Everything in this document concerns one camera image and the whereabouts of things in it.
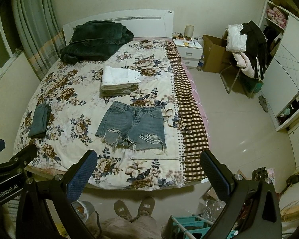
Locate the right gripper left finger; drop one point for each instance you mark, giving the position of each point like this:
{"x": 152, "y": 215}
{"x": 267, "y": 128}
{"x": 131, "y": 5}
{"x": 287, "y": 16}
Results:
{"x": 67, "y": 188}

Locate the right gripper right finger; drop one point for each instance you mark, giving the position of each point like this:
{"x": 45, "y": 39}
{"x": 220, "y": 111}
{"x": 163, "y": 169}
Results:
{"x": 231, "y": 188}

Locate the blue denim shorts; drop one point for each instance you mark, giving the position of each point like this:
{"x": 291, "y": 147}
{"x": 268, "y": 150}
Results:
{"x": 136, "y": 128}

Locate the dark grey folded pants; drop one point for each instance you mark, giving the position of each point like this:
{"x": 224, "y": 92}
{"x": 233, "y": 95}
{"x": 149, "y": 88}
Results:
{"x": 40, "y": 121}

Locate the teal plastic rack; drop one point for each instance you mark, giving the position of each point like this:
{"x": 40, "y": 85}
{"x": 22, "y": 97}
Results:
{"x": 189, "y": 227}

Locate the right beige shoe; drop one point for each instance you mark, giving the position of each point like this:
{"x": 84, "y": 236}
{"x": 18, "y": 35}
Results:
{"x": 147, "y": 206}

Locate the grey slipper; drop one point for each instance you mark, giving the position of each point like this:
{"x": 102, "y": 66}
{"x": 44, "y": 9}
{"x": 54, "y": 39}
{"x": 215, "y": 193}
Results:
{"x": 263, "y": 103}

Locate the floral bed cover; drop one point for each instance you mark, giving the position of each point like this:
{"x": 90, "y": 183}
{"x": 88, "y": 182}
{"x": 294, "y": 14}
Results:
{"x": 73, "y": 92}

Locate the olive folded pants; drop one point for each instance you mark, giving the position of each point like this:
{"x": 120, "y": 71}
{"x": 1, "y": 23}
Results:
{"x": 119, "y": 92}

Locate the metal folding chair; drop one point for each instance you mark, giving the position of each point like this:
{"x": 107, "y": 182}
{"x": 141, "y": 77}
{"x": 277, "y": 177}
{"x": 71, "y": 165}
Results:
{"x": 232, "y": 75}

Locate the white wardrobe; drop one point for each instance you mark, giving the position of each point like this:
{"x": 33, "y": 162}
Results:
{"x": 281, "y": 81}

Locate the white folded pants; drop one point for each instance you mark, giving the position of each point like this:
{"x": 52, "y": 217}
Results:
{"x": 118, "y": 78}

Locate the green grey curtain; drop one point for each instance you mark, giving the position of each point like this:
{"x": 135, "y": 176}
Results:
{"x": 39, "y": 32}

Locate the plastic water bottle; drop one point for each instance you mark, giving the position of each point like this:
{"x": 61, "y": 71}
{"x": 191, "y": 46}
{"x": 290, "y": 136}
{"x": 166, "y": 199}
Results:
{"x": 201, "y": 63}

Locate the pink garment on chair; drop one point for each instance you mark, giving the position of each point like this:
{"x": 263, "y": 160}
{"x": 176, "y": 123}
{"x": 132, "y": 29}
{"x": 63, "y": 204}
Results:
{"x": 244, "y": 63}

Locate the brown cardboard box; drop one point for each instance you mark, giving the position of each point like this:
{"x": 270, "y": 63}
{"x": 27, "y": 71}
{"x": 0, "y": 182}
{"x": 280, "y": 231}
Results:
{"x": 216, "y": 58}

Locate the dark green blanket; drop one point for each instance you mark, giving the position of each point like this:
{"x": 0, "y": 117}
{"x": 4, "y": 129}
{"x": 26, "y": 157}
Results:
{"x": 95, "y": 41}

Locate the white nightstand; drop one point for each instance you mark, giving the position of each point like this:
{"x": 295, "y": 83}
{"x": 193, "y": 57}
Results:
{"x": 189, "y": 51}

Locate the white jacket on chair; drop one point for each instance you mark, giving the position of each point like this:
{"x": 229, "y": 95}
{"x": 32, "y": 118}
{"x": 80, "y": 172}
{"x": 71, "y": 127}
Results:
{"x": 236, "y": 42}

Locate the black garment on chair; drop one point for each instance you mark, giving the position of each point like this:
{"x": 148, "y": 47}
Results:
{"x": 256, "y": 47}

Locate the beige table lamp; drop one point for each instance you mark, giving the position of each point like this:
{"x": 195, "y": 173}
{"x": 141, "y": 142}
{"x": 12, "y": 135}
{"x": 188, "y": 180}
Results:
{"x": 189, "y": 30}

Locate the pink folded bedding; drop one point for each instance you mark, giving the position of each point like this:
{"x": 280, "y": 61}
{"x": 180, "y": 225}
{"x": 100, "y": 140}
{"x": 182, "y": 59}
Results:
{"x": 276, "y": 16}

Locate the white headboard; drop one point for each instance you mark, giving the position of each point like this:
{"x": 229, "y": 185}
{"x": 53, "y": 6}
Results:
{"x": 142, "y": 22}

